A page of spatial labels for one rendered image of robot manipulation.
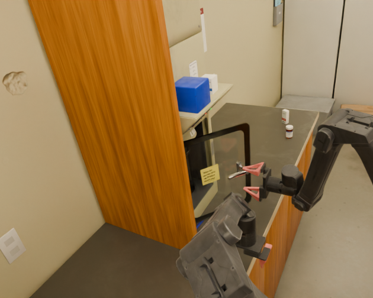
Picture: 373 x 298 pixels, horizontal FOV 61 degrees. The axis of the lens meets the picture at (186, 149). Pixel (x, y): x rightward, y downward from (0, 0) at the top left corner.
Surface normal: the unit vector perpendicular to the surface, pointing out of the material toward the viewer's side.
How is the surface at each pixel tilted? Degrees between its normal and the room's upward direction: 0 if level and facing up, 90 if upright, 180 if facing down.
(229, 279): 36
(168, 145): 90
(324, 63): 90
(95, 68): 90
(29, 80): 90
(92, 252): 0
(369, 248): 0
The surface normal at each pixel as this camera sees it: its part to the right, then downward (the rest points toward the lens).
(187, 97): -0.49, 0.50
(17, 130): 0.87, 0.16
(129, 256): -0.12, -0.85
